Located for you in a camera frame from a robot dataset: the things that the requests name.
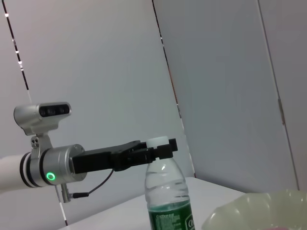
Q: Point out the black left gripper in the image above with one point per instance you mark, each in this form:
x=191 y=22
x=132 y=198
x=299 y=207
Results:
x=103 y=160

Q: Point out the clear bottle with green label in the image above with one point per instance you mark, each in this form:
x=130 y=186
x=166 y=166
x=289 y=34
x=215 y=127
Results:
x=165 y=191

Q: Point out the green glass fruit plate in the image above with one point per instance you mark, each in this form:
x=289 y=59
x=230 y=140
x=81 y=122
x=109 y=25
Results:
x=263 y=208

